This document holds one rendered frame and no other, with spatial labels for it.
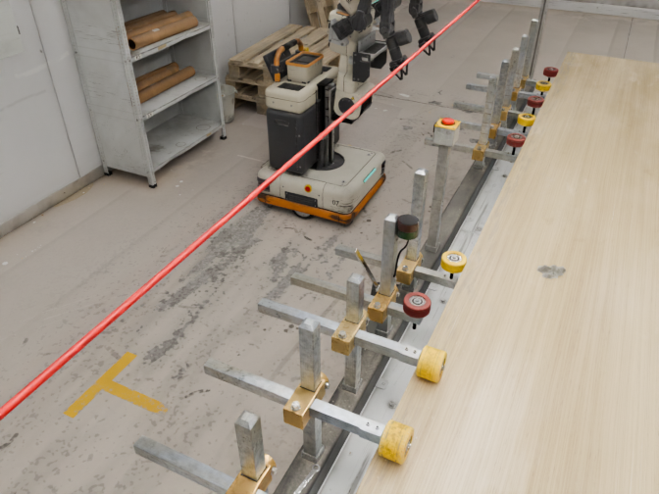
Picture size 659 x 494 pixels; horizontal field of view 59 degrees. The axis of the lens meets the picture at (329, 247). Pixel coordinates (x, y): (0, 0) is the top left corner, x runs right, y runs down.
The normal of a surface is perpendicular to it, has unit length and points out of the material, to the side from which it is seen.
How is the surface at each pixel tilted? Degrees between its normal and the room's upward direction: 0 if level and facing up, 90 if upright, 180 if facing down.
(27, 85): 90
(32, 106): 90
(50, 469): 0
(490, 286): 0
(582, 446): 0
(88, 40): 90
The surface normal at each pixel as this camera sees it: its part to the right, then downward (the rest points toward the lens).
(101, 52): -0.43, 0.53
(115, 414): 0.00, -0.81
